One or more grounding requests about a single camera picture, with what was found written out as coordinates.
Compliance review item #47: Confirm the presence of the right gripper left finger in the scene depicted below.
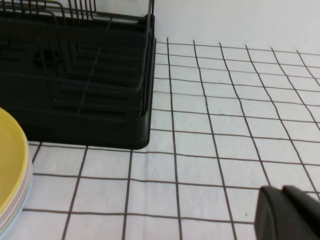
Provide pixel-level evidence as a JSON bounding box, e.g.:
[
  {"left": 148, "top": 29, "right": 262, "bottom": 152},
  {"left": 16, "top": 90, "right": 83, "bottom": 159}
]
[{"left": 254, "top": 185, "right": 314, "bottom": 240}]

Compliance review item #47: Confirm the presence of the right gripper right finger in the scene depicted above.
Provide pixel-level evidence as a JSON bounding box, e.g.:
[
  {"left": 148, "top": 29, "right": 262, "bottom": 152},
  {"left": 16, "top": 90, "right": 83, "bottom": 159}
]
[{"left": 281, "top": 185, "right": 320, "bottom": 240}]

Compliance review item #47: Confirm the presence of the yellow round plate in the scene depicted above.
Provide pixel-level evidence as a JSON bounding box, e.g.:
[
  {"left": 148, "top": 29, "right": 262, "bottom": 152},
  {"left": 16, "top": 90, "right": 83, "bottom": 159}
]
[{"left": 0, "top": 107, "right": 30, "bottom": 219}]

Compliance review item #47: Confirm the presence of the pink round plate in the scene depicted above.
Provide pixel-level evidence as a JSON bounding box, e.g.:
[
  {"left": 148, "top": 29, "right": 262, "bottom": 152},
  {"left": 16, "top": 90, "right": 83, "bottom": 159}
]
[{"left": 0, "top": 162, "right": 34, "bottom": 230}]

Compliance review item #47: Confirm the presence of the light blue round plate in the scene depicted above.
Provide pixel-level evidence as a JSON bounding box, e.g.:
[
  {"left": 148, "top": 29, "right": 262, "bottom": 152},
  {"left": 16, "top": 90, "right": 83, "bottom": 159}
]
[{"left": 0, "top": 183, "right": 33, "bottom": 240}]

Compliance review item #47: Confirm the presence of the white grid pattern tablecloth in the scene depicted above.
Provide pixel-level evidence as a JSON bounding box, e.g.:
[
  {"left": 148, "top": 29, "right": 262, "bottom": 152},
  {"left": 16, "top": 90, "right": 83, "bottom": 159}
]
[{"left": 7, "top": 37, "right": 320, "bottom": 240}]

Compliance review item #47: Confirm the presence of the black wire dish rack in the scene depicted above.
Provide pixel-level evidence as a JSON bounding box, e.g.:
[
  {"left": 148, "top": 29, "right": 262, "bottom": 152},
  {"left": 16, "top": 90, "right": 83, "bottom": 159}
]
[{"left": 0, "top": 0, "right": 156, "bottom": 119}]

